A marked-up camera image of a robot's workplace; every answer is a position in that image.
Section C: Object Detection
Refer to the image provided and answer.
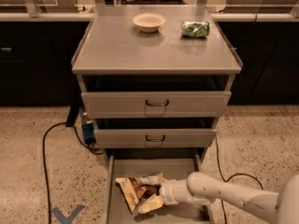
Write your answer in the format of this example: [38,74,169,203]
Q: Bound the grey middle drawer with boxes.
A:
[94,129,216,148]

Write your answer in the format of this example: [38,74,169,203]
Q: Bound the grey drawer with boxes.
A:
[94,129,216,148]
[102,156,214,224]
[81,91,231,119]

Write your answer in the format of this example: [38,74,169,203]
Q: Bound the grey bottom drawer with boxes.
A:
[102,156,214,224]

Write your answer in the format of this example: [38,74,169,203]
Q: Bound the blue tape floor marker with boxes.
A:
[51,203,86,224]

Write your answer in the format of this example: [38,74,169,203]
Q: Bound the grey top drawer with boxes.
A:
[81,91,231,119]

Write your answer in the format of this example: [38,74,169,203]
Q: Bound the blue power adapter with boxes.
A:
[81,120,95,145]

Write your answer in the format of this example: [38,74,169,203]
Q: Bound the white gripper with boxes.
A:
[138,179,191,214]

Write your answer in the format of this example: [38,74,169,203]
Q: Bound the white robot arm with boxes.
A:
[138,172,299,224]

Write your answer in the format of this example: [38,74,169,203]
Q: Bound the grey drawer cabinet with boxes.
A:
[70,5,244,224]

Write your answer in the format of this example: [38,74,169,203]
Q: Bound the black cable left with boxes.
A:
[41,121,104,224]

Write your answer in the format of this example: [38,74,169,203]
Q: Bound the white paper bowl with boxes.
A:
[133,13,165,33]

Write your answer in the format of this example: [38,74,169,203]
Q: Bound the brown chip bag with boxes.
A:
[115,173,166,212]

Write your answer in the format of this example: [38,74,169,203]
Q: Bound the dark background counter cabinets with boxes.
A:
[0,21,299,105]

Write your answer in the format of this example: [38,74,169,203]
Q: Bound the black cable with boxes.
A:
[214,135,264,224]
[41,121,104,224]

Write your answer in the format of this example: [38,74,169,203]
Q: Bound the black cable right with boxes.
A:
[214,135,264,224]

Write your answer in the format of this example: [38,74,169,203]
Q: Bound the green snack bag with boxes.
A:
[181,21,210,38]

